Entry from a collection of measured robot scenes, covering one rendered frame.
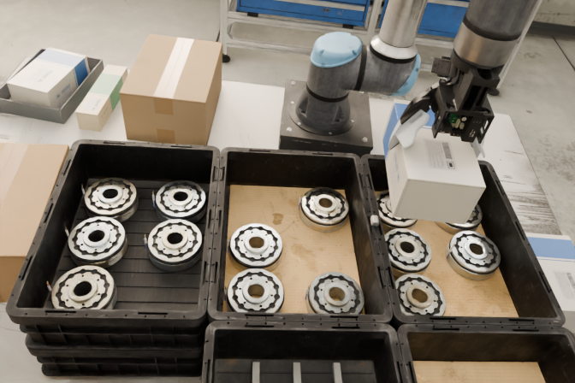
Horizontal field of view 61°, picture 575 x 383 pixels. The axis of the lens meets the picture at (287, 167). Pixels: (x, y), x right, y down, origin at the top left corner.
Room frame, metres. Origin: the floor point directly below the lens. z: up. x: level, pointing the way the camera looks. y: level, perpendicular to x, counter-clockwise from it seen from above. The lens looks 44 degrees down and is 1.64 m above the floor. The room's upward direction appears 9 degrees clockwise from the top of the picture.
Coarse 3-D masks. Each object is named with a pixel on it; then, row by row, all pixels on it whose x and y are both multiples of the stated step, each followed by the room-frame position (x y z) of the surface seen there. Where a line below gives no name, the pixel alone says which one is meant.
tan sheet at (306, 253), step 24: (240, 192) 0.73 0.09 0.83; (264, 192) 0.74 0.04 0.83; (288, 192) 0.75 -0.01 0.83; (240, 216) 0.67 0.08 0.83; (264, 216) 0.68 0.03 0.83; (288, 216) 0.69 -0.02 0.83; (288, 240) 0.62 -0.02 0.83; (312, 240) 0.63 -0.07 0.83; (336, 240) 0.64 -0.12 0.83; (288, 264) 0.56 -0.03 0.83; (312, 264) 0.57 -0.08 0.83; (336, 264) 0.58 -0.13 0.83; (288, 288) 0.51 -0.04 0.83; (288, 312) 0.46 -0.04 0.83
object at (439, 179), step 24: (432, 120) 0.69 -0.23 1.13; (384, 144) 0.70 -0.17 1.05; (432, 144) 0.62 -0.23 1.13; (456, 144) 0.63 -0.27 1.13; (408, 168) 0.56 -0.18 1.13; (432, 168) 0.57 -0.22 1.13; (456, 168) 0.57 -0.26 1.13; (408, 192) 0.54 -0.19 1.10; (432, 192) 0.54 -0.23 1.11; (456, 192) 0.54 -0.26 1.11; (480, 192) 0.54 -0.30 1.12; (408, 216) 0.54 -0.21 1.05; (432, 216) 0.54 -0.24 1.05; (456, 216) 0.54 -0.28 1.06
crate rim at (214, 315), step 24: (360, 168) 0.76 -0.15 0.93; (360, 192) 0.69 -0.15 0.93; (216, 216) 0.57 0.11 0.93; (216, 240) 0.52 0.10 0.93; (216, 264) 0.48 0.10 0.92; (216, 288) 0.43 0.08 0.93; (384, 288) 0.47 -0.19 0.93; (216, 312) 0.39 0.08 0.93; (240, 312) 0.39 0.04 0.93; (264, 312) 0.40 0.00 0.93; (384, 312) 0.43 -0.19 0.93
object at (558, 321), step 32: (384, 160) 0.80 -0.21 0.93; (480, 160) 0.85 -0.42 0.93; (512, 224) 0.67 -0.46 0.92; (384, 256) 0.54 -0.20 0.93; (544, 288) 0.52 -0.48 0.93; (416, 320) 0.42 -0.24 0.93; (448, 320) 0.43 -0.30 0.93; (480, 320) 0.44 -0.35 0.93; (512, 320) 0.45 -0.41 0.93; (544, 320) 0.46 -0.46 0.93
